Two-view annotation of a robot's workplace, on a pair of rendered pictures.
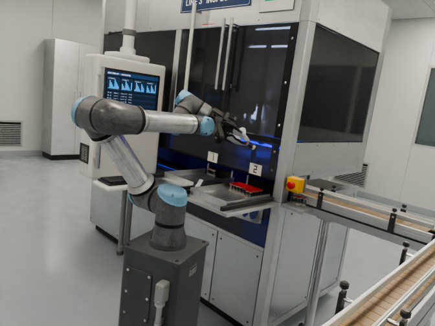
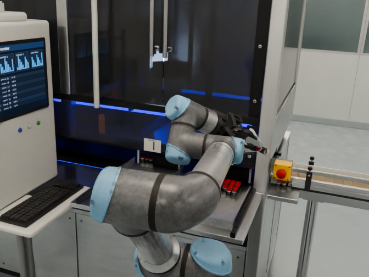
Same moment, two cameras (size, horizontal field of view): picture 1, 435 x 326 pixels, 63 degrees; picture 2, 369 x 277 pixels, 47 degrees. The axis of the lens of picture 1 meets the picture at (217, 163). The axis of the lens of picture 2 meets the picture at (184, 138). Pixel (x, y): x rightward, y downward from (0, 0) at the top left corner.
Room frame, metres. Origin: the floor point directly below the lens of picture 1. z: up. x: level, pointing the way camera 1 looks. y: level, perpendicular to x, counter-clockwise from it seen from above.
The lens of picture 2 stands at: (0.46, 0.66, 1.67)
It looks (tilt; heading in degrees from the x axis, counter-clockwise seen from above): 18 degrees down; 336
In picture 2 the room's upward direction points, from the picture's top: 2 degrees clockwise
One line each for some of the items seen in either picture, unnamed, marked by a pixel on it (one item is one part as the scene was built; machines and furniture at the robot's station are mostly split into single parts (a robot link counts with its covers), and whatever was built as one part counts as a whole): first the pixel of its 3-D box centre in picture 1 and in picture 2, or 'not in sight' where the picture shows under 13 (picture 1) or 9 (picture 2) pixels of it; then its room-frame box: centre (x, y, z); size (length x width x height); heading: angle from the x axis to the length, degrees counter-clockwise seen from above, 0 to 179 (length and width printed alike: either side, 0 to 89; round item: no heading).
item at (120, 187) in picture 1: (129, 181); (38, 204); (2.21, 0.54, 0.79); 0.45 x 0.28 x 0.03; 136
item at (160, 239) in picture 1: (168, 231); not in sight; (1.34, 0.16, 0.84); 0.15 x 0.15 x 0.10
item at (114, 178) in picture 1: (132, 178); (44, 200); (2.19, 0.52, 0.82); 0.40 x 0.14 x 0.02; 136
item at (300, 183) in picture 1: (296, 184); (282, 169); (1.80, -0.42, 0.99); 0.08 x 0.07 x 0.07; 137
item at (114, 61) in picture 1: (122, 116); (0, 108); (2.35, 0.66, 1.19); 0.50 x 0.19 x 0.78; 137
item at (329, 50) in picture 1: (342, 92); (292, 37); (2.18, -0.68, 1.50); 0.85 x 0.01 x 0.59; 137
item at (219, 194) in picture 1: (230, 193); (211, 199); (1.82, -0.09, 0.90); 0.34 x 0.26 x 0.04; 137
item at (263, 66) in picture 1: (257, 79); (213, 41); (2.01, -0.16, 1.50); 0.43 x 0.01 x 0.59; 47
